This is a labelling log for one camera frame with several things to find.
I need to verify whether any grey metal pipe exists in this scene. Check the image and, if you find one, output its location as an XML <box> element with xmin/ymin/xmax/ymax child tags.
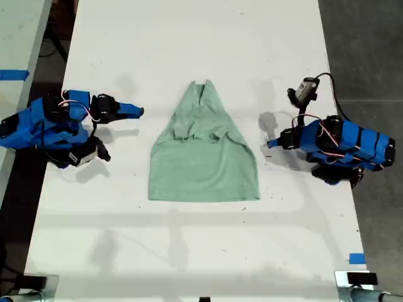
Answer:
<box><xmin>348</xmin><ymin>285</ymin><xmax>403</xmax><ymax>302</ymax></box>

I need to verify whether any camera black cable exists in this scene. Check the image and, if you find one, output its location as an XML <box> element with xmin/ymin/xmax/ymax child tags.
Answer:
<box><xmin>314</xmin><ymin>72</ymin><xmax>351</xmax><ymax>121</ymax></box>

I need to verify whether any small blue tape piece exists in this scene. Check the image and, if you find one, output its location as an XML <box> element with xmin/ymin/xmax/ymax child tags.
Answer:
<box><xmin>349</xmin><ymin>252</ymin><xmax>367</xmax><ymax>266</ymax></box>

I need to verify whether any metal table clamp bracket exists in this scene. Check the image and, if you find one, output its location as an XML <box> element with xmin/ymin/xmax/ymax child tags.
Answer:
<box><xmin>334</xmin><ymin>269</ymin><xmax>379</xmax><ymax>297</ymax></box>
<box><xmin>22</xmin><ymin>272</ymin><xmax>60</xmax><ymax>297</ymax></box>

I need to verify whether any long blue tape strip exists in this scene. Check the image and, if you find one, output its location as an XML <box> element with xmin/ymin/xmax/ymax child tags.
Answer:
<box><xmin>0</xmin><ymin>69</ymin><xmax>30</xmax><ymax>82</ymax></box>

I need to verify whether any camera black stalk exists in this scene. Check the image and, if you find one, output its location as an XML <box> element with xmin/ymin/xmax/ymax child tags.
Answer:
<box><xmin>294</xmin><ymin>103</ymin><xmax>309</xmax><ymax>127</ymax></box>

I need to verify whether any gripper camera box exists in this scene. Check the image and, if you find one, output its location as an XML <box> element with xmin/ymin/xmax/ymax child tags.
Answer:
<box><xmin>67</xmin><ymin>138</ymin><xmax>111</xmax><ymax>168</ymax></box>
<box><xmin>287</xmin><ymin>77</ymin><xmax>321</xmax><ymax>108</ymax></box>

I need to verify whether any pale green t-shirt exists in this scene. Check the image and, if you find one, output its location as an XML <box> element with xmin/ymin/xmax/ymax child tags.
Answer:
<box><xmin>147</xmin><ymin>80</ymin><xmax>261</xmax><ymax>202</ymax></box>

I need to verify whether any black floor cable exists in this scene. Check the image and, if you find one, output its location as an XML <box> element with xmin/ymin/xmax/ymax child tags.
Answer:
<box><xmin>39</xmin><ymin>17</ymin><xmax>69</xmax><ymax>63</ymax></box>

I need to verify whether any white side table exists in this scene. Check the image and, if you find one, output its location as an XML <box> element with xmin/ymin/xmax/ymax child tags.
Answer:
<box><xmin>0</xmin><ymin>0</ymin><xmax>53</xmax><ymax>196</ymax></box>

